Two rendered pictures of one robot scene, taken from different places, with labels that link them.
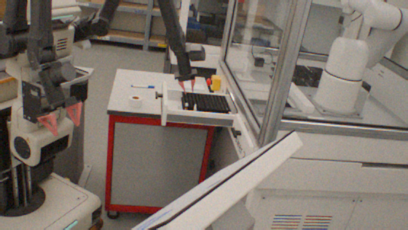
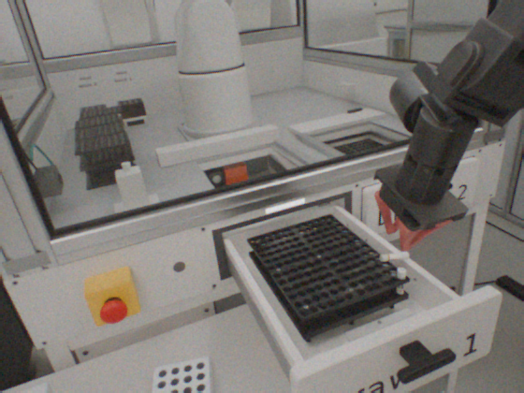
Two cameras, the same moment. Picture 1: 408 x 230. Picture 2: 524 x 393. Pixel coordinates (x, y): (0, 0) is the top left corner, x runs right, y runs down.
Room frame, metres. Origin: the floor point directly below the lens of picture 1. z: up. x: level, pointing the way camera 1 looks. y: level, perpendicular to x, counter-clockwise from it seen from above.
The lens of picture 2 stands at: (1.86, 0.50, 1.28)
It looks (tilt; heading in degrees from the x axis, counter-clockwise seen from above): 27 degrees down; 262
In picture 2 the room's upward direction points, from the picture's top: 6 degrees counter-clockwise
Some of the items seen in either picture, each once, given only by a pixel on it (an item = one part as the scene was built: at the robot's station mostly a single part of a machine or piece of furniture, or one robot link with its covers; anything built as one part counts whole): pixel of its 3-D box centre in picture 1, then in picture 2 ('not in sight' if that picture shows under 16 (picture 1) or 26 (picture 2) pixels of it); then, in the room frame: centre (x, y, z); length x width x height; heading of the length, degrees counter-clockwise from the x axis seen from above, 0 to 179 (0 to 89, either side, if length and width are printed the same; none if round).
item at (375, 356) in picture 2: (164, 102); (400, 359); (1.67, 0.20, 0.87); 0.29 x 0.02 x 0.11; 11
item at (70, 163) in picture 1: (65, 127); not in sight; (2.10, 0.86, 0.38); 0.30 x 0.30 x 0.76; 7
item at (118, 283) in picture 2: (215, 82); (112, 297); (2.05, -0.03, 0.88); 0.07 x 0.05 x 0.07; 11
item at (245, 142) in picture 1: (241, 140); (421, 196); (1.42, -0.17, 0.87); 0.29 x 0.02 x 0.11; 11
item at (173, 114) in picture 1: (206, 108); (317, 270); (1.71, -0.01, 0.86); 0.40 x 0.26 x 0.06; 101
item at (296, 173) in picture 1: (320, 120); (232, 156); (1.78, -0.60, 0.87); 1.02 x 0.95 x 0.14; 11
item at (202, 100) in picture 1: (205, 106); (319, 271); (1.71, 0.00, 0.87); 0.22 x 0.18 x 0.06; 101
